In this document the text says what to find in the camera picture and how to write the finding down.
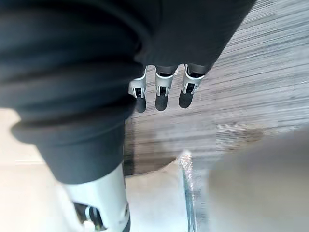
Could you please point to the shiny silver strip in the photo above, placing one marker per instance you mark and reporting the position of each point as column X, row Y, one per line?
column 190, row 191

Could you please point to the beige cushion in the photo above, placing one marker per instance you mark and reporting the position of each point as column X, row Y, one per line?
column 154, row 203

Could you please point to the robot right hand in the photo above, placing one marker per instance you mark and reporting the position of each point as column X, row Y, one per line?
column 79, row 72

